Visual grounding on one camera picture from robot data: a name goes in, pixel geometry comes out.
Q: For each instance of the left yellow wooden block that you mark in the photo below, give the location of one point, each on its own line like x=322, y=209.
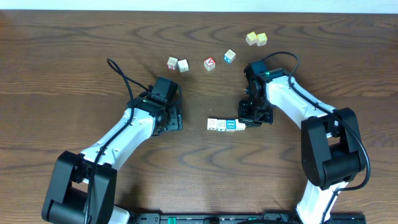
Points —
x=251, y=38

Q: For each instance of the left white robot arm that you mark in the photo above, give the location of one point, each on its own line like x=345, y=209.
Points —
x=82, y=187

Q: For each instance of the yellow wooden block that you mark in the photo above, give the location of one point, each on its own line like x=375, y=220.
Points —
x=251, y=38
x=261, y=39

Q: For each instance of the cream wooden number block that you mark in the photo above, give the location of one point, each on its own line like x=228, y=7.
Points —
x=212, y=124

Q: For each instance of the right yellow wooden block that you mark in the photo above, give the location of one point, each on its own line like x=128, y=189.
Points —
x=261, y=39

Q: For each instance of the green sided wooden block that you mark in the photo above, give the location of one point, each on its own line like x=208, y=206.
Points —
x=221, y=125

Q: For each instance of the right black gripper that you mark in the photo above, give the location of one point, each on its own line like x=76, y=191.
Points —
x=244, y=117

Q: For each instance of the plain cream wooden block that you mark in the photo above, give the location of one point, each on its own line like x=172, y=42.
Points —
x=240, y=126

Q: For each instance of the plain wooden letter block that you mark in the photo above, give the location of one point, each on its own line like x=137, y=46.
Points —
x=183, y=65

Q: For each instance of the blue faced wooden block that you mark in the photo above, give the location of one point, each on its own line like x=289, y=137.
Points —
x=230, y=125

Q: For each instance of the blue sided wooden block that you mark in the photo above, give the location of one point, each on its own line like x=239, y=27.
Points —
x=229, y=56

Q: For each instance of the red letter A block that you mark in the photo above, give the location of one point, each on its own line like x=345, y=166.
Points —
x=209, y=63

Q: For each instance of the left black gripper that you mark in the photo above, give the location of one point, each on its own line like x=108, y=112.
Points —
x=175, y=119

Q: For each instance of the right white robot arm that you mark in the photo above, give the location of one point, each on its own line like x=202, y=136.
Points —
x=331, y=149

